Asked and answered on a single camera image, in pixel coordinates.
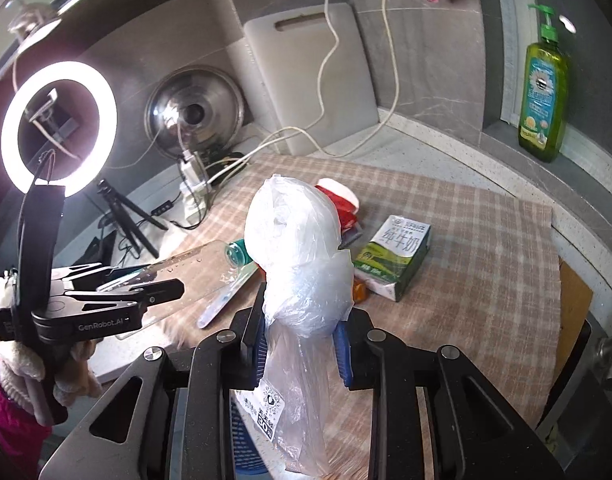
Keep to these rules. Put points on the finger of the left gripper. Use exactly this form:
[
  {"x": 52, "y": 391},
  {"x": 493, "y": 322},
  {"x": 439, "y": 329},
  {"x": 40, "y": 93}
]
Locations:
[
  {"x": 146, "y": 294},
  {"x": 92, "y": 275}
]

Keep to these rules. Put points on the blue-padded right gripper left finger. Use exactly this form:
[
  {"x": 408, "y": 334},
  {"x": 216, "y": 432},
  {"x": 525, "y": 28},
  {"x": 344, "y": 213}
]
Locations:
[{"x": 231, "y": 359}]

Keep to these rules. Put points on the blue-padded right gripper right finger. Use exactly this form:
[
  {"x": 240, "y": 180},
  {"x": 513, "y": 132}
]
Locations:
[{"x": 372, "y": 359}]

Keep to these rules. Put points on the clear plastic bottle green cap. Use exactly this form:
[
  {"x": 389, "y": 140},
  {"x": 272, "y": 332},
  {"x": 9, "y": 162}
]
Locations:
[{"x": 203, "y": 270}]

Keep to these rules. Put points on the white plastic bag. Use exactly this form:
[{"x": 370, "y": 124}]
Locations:
[{"x": 292, "y": 232}]

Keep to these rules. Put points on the blue plastic trash basket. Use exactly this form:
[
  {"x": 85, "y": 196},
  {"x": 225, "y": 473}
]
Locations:
[{"x": 246, "y": 458}]

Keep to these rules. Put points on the white toothpaste tube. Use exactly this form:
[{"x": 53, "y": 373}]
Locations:
[{"x": 225, "y": 295}]

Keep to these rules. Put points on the small orange ball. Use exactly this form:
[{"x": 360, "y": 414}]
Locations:
[{"x": 359, "y": 291}]

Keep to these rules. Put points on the black mini tripod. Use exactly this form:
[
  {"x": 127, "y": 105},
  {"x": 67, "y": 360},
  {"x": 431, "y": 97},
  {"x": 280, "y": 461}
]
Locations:
[{"x": 121, "y": 207}]

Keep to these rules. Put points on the green milk carton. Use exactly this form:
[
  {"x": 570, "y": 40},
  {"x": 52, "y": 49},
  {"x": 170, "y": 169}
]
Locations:
[{"x": 388, "y": 262}]

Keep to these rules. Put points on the white power strip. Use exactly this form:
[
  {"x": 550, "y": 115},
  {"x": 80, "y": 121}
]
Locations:
[{"x": 196, "y": 205}]

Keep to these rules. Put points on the white usb charger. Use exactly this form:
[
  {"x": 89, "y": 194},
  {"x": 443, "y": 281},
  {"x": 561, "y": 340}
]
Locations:
[{"x": 193, "y": 173}]

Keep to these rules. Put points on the plaid beige table cloth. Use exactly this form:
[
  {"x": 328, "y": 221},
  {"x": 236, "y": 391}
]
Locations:
[{"x": 490, "y": 284}]

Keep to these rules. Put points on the red white snack wrapper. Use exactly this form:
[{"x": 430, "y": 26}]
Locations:
[{"x": 347, "y": 205}]

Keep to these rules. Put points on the steel pot lid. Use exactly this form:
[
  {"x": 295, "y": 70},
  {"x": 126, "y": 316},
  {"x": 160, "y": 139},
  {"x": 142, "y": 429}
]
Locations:
[{"x": 198, "y": 109}]

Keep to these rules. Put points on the white cutting board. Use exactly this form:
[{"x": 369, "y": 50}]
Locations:
[{"x": 313, "y": 65}]

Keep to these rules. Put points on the green dish soap bottle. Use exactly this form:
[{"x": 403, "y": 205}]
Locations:
[{"x": 545, "y": 91}]

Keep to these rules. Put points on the white ring light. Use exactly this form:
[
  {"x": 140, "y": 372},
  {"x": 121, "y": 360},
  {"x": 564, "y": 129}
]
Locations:
[{"x": 72, "y": 107}]

